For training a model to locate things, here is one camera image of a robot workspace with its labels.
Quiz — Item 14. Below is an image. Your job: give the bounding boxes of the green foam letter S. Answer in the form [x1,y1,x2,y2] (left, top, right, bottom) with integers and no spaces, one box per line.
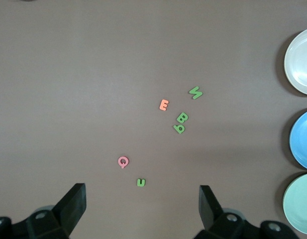
[188,86,204,101]

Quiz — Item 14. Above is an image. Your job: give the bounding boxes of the green foam letter B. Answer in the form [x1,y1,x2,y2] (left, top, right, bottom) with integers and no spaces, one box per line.
[177,112,190,124]

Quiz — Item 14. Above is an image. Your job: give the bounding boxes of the pink foam letter Q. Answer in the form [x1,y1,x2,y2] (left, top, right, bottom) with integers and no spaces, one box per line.
[117,156,130,169]

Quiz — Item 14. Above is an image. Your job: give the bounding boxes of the brown table cover mat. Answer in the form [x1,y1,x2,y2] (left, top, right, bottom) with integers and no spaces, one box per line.
[0,0,307,239]

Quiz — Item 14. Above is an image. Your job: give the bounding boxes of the beige plate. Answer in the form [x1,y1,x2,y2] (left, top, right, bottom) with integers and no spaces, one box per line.
[284,27,307,97]

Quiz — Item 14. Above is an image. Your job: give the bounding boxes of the pale green plate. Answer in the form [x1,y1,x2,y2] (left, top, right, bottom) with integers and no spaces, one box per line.
[282,173,307,236]

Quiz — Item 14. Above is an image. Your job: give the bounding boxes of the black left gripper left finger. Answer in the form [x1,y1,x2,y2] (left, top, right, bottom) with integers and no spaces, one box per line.
[0,183,87,239]

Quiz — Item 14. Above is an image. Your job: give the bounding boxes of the blue plate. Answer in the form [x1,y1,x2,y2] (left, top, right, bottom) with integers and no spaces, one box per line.
[289,109,307,172]

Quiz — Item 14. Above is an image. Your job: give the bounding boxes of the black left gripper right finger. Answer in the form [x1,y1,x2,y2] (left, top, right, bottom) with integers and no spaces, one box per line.
[193,185,300,239]

